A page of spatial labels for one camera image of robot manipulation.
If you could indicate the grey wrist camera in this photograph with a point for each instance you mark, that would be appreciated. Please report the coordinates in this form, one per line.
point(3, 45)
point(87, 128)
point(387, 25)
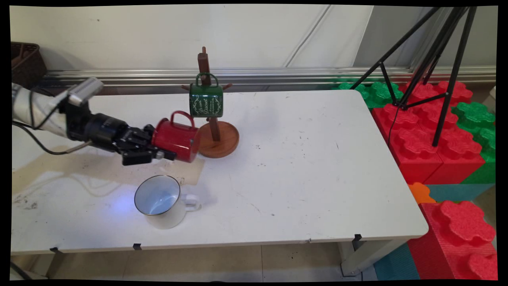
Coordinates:
point(83, 90)

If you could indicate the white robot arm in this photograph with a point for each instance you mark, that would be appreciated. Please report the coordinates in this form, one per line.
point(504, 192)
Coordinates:
point(33, 111)

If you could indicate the flat green foam block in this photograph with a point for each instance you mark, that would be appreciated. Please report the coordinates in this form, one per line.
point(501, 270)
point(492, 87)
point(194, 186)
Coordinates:
point(377, 92)

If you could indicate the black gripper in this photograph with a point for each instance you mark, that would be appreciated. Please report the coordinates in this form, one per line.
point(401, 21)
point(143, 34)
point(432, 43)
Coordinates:
point(115, 135)

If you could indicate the black tripod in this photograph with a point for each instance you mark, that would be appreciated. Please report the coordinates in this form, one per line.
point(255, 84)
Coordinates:
point(446, 59)

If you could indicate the red enamel mug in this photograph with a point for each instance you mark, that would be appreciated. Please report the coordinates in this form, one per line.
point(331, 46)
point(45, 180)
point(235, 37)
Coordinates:
point(178, 139)

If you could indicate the orange foam piece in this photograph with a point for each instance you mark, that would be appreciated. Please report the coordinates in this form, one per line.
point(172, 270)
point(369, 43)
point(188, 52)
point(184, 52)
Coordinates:
point(420, 192)

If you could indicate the brown wooden mug tree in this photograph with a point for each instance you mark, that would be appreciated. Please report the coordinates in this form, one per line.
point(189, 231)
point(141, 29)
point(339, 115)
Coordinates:
point(222, 139)

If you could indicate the tall green foam block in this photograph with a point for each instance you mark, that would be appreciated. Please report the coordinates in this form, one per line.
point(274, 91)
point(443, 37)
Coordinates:
point(478, 119)

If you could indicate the white enamel mug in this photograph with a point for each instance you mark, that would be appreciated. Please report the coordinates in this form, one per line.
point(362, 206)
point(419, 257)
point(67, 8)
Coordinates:
point(166, 206)

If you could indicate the dark brown woven basket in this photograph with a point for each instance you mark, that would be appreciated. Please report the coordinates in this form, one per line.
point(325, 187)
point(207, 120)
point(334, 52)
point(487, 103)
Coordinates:
point(27, 63)

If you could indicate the white table leg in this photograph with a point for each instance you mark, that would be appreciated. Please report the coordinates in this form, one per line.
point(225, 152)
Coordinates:
point(365, 256)

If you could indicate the teal foam block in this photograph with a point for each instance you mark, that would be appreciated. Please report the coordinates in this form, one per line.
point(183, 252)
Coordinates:
point(397, 264)
point(456, 191)

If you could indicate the large red foam block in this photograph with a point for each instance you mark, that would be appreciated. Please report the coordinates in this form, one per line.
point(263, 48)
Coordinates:
point(428, 135)

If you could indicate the aluminium rail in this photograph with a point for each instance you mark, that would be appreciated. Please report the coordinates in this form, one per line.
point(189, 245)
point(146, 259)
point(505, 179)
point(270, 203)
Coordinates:
point(278, 76)

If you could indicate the green enamel mug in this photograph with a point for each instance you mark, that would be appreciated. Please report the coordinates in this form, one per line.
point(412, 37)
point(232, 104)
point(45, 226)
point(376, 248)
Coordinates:
point(206, 101)

